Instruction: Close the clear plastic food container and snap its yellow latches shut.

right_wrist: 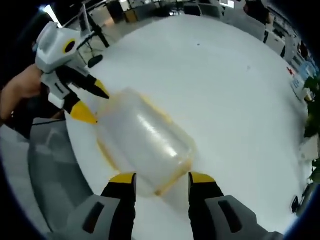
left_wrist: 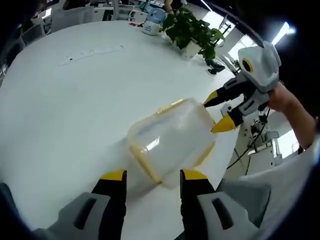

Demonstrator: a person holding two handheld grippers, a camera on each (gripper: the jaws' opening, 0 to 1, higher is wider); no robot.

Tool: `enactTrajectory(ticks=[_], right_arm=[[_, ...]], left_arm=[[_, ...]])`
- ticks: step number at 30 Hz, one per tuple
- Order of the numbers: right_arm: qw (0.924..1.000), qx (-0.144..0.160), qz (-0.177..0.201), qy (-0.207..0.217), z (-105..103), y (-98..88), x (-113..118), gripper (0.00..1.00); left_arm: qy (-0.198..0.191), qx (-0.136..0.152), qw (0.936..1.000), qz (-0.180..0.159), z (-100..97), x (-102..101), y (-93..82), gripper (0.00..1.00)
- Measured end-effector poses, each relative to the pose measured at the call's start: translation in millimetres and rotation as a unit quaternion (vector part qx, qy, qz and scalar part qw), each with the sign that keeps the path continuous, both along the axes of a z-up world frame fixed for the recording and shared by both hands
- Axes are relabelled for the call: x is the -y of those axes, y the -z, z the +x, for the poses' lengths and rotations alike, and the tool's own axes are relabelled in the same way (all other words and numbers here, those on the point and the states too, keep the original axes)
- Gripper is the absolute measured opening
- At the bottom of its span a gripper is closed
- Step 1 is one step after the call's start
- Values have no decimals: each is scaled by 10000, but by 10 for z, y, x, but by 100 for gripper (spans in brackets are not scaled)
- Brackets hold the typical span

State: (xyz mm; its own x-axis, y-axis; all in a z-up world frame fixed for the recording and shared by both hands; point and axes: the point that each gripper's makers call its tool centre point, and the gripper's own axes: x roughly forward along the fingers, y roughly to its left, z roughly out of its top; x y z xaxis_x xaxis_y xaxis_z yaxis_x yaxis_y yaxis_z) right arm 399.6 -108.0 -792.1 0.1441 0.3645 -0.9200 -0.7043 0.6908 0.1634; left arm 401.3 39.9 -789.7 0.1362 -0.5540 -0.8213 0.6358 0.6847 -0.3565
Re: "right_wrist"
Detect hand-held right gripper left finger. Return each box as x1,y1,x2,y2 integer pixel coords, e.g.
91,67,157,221
67,172,138,240

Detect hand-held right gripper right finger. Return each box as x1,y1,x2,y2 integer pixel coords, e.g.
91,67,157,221
187,171,283,240

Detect clear plastic box yellow buckles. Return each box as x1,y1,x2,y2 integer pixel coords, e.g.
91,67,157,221
95,87,197,198

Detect small black oval object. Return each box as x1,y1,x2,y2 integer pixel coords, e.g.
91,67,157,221
88,55,104,68

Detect person's dark shirt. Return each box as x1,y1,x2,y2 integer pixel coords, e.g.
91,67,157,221
0,95,66,141

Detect grey mesh office chair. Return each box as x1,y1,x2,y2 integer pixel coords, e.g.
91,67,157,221
26,117,111,204

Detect cardboard box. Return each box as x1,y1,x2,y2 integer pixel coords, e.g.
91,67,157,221
123,9,139,24

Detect green leafy plant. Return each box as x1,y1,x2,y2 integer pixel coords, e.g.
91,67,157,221
301,75,320,181

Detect white labelled container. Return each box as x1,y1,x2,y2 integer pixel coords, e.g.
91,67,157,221
289,74,311,101

